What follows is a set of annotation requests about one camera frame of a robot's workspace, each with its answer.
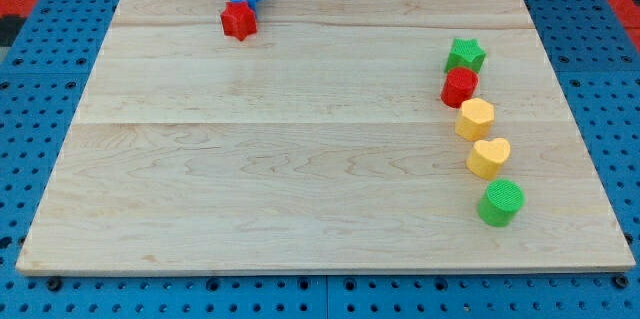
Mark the light wooden board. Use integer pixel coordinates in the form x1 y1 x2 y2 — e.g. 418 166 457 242
16 0 635 277

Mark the red star block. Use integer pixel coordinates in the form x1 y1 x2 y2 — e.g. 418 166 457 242
220 1 258 41

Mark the red cylinder block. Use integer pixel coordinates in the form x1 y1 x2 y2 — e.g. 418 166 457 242
440 67 479 108

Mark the yellow hexagon block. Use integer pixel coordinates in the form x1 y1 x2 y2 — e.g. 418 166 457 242
454 98 495 141

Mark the yellow heart block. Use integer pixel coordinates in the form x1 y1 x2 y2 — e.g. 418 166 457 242
465 138 511 180

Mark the green star block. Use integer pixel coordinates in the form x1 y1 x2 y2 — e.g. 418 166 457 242
444 38 486 74

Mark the green cylinder block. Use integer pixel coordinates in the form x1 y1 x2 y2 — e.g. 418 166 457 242
477 179 525 227

